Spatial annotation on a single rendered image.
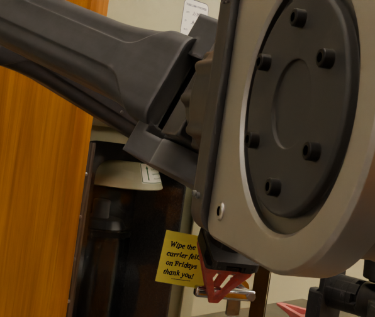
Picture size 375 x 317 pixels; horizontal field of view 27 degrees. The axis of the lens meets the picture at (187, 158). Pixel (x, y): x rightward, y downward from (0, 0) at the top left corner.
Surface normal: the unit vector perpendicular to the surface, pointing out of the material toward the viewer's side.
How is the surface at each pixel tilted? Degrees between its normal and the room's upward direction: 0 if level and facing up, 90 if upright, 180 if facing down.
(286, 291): 90
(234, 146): 90
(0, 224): 90
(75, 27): 73
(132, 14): 90
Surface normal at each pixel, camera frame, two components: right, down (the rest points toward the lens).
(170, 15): 0.75, 0.15
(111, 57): -0.46, -0.33
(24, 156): -0.65, -0.05
